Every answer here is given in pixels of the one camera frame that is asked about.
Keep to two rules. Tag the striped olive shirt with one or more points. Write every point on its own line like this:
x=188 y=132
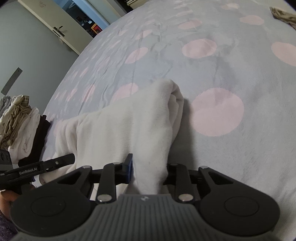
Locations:
x=13 y=118

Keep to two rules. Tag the white room door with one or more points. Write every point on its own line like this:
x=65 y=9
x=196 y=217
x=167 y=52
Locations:
x=59 y=22

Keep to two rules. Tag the person left hand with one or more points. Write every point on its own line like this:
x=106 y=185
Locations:
x=7 y=198

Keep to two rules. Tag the polka dot bed sheet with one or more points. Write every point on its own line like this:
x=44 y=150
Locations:
x=235 y=66

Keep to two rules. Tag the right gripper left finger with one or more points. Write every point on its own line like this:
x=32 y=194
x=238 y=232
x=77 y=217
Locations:
x=110 y=176

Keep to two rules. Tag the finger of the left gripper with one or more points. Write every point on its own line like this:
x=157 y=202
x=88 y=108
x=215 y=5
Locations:
x=59 y=162

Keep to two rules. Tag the grey wall plate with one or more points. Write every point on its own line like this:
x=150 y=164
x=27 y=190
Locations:
x=11 y=81

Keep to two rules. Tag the white fleece garment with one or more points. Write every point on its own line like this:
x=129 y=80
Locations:
x=144 y=125

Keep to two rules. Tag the purple fuzzy left sleeve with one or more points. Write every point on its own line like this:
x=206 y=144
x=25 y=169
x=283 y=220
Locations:
x=7 y=229

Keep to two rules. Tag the folded white clothes stack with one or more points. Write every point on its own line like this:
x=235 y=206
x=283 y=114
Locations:
x=22 y=146

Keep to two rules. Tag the taupe thin garment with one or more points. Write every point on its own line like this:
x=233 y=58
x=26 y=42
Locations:
x=284 y=16

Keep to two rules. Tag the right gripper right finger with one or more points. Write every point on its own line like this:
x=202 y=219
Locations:
x=179 y=183

